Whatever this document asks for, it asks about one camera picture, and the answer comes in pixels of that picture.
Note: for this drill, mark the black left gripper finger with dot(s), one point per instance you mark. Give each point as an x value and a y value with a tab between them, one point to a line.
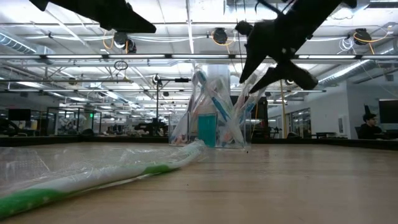
102	11

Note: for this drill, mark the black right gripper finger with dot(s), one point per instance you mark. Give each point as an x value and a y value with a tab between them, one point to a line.
256	57
275	74

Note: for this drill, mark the blue white toothbrush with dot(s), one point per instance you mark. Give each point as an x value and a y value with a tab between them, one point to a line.
220	109

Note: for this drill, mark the clear plastic bag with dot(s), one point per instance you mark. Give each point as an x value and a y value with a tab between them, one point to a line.
183	137

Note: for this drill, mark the black background robot arm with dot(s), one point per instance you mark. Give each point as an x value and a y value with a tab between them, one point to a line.
152	127

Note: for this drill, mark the person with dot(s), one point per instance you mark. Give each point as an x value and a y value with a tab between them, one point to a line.
370	130

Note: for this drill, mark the dark desk monitor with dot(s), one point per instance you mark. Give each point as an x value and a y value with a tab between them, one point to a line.
19	114

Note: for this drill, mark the green white toothbrush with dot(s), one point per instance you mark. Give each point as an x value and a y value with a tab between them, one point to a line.
93	182

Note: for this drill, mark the black aluminium table frame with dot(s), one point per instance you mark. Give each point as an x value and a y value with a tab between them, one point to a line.
295	141

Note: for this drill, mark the silver ventilation duct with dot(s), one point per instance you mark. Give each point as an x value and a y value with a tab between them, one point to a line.
351	71
15	44

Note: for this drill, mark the black camera stand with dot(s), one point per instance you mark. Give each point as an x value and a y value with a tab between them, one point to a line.
157	105

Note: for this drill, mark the dark wall monitor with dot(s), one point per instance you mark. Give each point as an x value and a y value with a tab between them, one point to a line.
388	111

